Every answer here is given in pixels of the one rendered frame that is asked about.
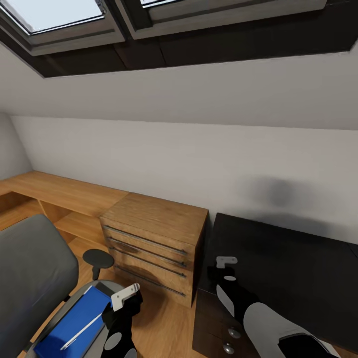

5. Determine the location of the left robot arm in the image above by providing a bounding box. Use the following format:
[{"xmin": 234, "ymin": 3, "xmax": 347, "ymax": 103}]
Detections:
[{"xmin": 100, "ymin": 283, "xmax": 144, "ymax": 358}]

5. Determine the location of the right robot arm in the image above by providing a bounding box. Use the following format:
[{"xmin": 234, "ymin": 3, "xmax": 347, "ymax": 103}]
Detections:
[{"xmin": 207, "ymin": 257, "xmax": 339, "ymax": 358}]

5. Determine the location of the pen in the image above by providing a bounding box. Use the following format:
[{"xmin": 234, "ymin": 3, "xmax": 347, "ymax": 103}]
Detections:
[{"xmin": 60, "ymin": 314, "xmax": 101, "ymax": 350}]

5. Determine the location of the swivel chair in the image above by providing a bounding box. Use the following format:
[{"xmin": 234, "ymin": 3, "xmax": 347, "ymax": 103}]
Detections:
[{"xmin": 0, "ymin": 213, "xmax": 125, "ymax": 358}]

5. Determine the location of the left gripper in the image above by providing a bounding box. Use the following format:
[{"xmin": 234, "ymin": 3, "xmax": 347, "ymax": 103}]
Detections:
[{"xmin": 101, "ymin": 290, "xmax": 144, "ymax": 330}]

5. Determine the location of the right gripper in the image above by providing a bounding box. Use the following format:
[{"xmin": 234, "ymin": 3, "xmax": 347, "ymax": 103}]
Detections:
[{"xmin": 207, "ymin": 266, "xmax": 234, "ymax": 282}]

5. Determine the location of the folder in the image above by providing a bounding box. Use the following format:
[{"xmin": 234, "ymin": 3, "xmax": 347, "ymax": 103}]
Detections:
[{"xmin": 33, "ymin": 285, "xmax": 113, "ymax": 358}]

